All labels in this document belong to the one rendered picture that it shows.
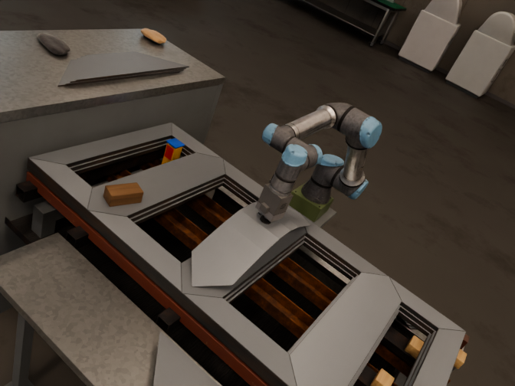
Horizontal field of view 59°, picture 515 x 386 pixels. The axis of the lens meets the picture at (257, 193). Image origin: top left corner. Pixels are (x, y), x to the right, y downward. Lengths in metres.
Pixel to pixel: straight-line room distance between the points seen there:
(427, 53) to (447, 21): 0.70
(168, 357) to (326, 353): 0.47
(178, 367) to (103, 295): 0.35
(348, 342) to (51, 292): 0.92
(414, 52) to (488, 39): 1.39
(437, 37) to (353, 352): 9.29
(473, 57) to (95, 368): 9.63
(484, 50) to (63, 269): 9.47
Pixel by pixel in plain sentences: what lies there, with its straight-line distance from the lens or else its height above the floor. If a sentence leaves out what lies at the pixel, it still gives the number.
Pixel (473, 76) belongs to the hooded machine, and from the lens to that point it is 10.35.
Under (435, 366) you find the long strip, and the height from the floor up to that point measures 0.87.
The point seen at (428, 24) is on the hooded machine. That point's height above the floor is 0.86.
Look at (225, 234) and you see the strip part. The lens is 1.56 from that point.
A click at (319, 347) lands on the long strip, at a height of 0.87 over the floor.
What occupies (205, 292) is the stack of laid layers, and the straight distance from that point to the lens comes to 1.46.
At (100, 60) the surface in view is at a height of 1.07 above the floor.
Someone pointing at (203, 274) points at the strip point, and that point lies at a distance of 1.48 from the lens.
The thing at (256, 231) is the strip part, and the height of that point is 0.97.
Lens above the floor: 1.91
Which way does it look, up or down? 32 degrees down
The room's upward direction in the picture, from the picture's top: 23 degrees clockwise
